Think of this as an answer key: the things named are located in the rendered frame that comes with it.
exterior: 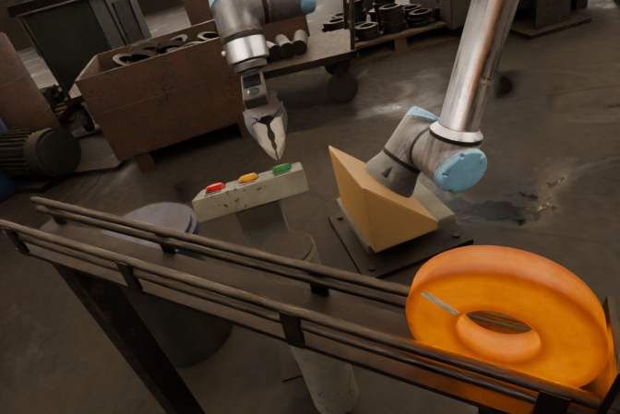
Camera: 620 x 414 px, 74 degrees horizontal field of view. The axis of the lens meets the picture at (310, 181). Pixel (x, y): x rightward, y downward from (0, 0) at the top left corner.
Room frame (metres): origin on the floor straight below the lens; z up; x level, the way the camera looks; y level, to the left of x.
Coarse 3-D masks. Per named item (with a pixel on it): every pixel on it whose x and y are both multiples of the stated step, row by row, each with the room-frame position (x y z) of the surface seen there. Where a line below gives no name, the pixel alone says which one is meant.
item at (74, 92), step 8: (72, 0) 3.28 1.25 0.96; (80, 0) 3.29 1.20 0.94; (104, 0) 3.33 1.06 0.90; (40, 8) 3.25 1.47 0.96; (48, 8) 3.25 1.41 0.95; (24, 16) 3.22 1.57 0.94; (112, 16) 3.34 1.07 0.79; (24, 24) 3.22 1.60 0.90; (120, 32) 3.36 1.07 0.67; (32, 40) 3.23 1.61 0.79; (40, 48) 3.25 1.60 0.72; (48, 64) 3.25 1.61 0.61; (56, 80) 3.27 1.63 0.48; (64, 88) 3.28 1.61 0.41; (72, 88) 3.66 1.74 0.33; (72, 96) 3.35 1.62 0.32; (80, 96) 3.31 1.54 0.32; (72, 104) 3.29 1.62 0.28; (80, 104) 3.41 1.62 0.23; (80, 112) 3.36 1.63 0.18; (88, 112) 3.49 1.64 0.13; (80, 120) 3.32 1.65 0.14; (88, 120) 3.37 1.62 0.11; (88, 128) 3.33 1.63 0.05
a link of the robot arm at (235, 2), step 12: (216, 0) 0.90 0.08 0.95; (228, 0) 0.89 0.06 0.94; (240, 0) 0.89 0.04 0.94; (252, 0) 0.89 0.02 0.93; (216, 12) 0.90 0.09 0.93; (228, 12) 0.88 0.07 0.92; (240, 12) 0.88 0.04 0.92; (252, 12) 0.89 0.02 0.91; (216, 24) 0.91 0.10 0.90; (228, 24) 0.88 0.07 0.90; (240, 24) 0.87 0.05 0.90; (252, 24) 0.88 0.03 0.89; (264, 24) 0.92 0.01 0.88; (228, 36) 0.87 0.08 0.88; (240, 36) 0.87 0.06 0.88
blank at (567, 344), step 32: (448, 256) 0.25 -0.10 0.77; (480, 256) 0.23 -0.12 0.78; (512, 256) 0.22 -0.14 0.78; (416, 288) 0.25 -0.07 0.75; (448, 288) 0.23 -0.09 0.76; (480, 288) 0.22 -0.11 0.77; (512, 288) 0.20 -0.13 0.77; (544, 288) 0.19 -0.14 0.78; (576, 288) 0.20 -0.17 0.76; (416, 320) 0.25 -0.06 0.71; (448, 320) 0.23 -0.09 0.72; (544, 320) 0.19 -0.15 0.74; (576, 320) 0.18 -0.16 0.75; (480, 352) 0.22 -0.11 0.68; (512, 352) 0.21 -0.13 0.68; (544, 352) 0.19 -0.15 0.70; (576, 352) 0.18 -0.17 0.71; (608, 352) 0.17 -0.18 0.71; (576, 384) 0.18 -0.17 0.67
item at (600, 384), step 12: (612, 300) 0.21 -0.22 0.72; (612, 312) 0.20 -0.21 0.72; (612, 324) 0.19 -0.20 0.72; (612, 336) 0.18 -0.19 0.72; (612, 348) 0.17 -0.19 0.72; (612, 360) 0.17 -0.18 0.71; (612, 372) 0.16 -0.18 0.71; (588, 384) 0.18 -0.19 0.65; (600, 384) 0.17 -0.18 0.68; (612, 384) 0.15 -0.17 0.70; (600, 396) 0.16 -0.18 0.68; (612, 396) 0.15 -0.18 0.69; (600, 408) 0.15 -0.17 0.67
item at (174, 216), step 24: (144, 216) 1.05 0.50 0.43; (168, 216) 1.01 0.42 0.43; (192, 216) 1.00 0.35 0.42; (144, 240) 0.93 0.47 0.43; (144, 312) 0.84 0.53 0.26; (168, 312) 0.84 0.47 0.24; (192, 312) 0.86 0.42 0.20; (168, 336) 0.84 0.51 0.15; (192, 336) 0.84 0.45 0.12; (216, 336) 0.88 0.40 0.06; (192, 360) 0.84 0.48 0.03
